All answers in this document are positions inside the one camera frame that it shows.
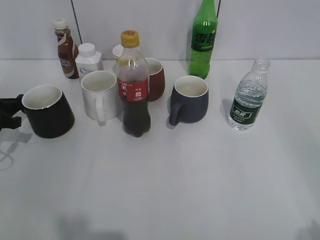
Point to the white ceramic mug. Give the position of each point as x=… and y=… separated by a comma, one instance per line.
x=100, y=96

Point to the green soda bottle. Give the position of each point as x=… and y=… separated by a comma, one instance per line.
x=203, y=37

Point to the dark red ceramic mug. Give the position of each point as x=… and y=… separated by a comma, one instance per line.
x=156, y=79

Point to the black ceramic mug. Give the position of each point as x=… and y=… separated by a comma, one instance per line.
x=48, y=111

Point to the clear water bottle green label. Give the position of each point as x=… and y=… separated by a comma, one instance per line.
x=249, y=96

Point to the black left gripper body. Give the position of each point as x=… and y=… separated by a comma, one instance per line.
x=8, y=108

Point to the brown coffee drink bottle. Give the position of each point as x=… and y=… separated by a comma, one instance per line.
x=67, y=50

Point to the white plastic bottle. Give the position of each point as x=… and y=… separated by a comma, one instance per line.
x=88, y=60

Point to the cola bottle yellow cap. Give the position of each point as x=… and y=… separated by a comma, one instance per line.
x=132, y=75

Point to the dark blue ceramic mug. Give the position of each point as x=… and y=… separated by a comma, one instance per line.
x=189, y=100

